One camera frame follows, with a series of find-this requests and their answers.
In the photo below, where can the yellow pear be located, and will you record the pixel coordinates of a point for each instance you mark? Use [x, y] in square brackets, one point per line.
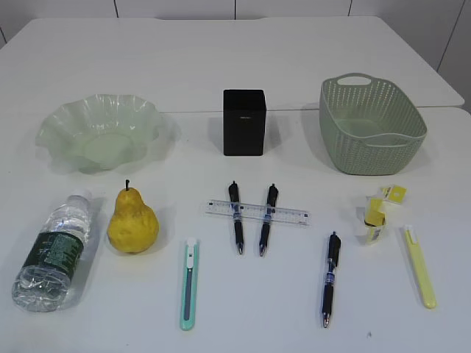
[133, 226]

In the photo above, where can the black pen left of pair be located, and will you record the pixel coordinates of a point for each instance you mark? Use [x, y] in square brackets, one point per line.
[236, 224]

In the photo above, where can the clear plastic ruler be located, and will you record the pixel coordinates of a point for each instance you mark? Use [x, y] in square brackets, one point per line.
[258, 212]

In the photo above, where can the green wavy glass plate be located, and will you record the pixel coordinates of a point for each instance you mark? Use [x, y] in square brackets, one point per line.
[100, 132]

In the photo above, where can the black pen of pair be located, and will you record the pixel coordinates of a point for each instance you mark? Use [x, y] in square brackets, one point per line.
[236, 224]
[265, 230]

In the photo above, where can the yellow utility knife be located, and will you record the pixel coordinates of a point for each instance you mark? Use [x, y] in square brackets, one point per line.
[420, 269]

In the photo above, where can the clear plastic water bottle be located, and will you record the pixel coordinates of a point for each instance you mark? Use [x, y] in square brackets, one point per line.
[46, 275]

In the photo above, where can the green plastic woven basket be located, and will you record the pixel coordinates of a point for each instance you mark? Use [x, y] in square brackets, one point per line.
[369, 130]

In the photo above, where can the yellow white waste paper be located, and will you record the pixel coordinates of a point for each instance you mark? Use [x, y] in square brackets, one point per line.
[372, 213]

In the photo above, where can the black pen lower right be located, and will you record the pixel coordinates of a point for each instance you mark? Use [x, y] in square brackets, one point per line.
[333, 250]

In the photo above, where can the black pen right of pair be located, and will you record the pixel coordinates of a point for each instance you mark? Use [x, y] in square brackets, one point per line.
[265, 230]

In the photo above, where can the green utility knife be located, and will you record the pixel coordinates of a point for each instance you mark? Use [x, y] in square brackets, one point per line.
[189, 285]

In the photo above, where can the black square pen holder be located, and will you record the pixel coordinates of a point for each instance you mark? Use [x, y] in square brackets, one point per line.
[244, 122]

